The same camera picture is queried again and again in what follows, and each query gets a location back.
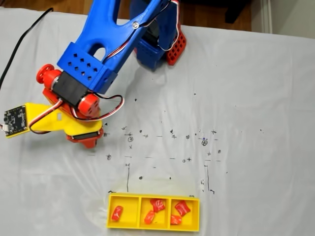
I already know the red candy with S print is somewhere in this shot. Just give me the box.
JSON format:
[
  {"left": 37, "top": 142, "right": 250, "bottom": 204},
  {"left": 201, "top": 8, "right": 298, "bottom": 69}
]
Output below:
[
  {"left": 110, "top": 205, "right": 124, "bottom": 221},
  {"left": 150, "top": 198, "right": 166, "bottom": 213}
]

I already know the white tablecloth with ink marks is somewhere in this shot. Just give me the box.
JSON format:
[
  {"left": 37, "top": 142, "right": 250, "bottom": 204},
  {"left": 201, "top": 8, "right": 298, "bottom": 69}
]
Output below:
[{"left": 0, "top": 7, "right": 315, "bottom": 236}]

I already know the red candy with striped print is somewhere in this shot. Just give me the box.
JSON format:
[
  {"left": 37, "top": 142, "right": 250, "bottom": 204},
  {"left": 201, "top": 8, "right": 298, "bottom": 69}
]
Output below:
[{"left": 174, "top": 200, "right": 191, "bottom": 217}]

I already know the black camera cable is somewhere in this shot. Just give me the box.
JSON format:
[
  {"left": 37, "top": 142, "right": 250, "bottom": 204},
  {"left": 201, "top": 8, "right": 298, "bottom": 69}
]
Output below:
[{"left": 0, "top": 7, "right": 54, "bottom": 90}]

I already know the yellow three-compartment box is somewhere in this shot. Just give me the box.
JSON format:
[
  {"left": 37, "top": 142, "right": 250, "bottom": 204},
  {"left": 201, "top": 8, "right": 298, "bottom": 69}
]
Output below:
[{"left": 106, "top": 193, "right": 200, "bottom": 232}]

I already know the servo cable at wrist joint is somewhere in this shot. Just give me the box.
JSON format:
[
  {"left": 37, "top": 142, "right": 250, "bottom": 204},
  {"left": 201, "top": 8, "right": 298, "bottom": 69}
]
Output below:
[{"left": 81, "top": 94, "right": 124, "bottom": 121}]

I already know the camera board on yellow mount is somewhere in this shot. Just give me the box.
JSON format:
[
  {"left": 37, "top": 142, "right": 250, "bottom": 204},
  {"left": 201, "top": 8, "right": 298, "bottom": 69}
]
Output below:
[{"left": 2, "top": 104, "right": 32, "bottom": 140}]

